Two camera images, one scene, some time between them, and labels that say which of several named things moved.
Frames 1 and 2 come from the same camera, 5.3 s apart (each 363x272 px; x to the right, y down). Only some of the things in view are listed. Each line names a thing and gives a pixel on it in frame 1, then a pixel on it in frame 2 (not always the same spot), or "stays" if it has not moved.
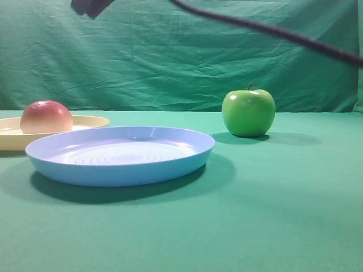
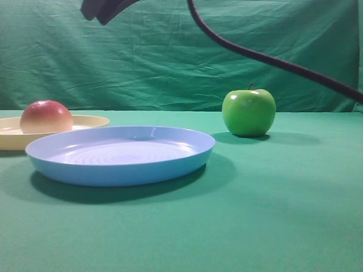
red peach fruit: x=46 y=116 stays
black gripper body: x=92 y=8 → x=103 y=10
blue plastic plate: x=119 y=156 stays
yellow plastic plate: x=12 y=139 stays
